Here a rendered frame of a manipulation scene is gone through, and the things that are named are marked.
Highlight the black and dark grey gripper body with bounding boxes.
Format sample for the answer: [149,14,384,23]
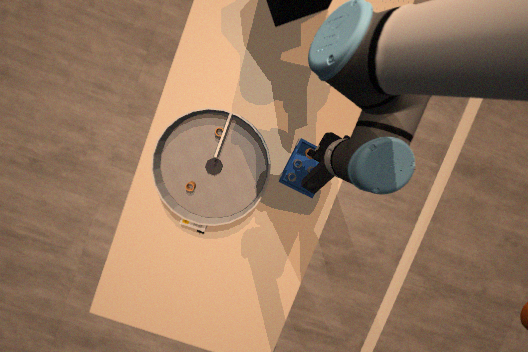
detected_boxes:
[312,132,350,163]

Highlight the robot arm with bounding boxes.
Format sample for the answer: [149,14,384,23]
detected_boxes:
[301,0,528,194]

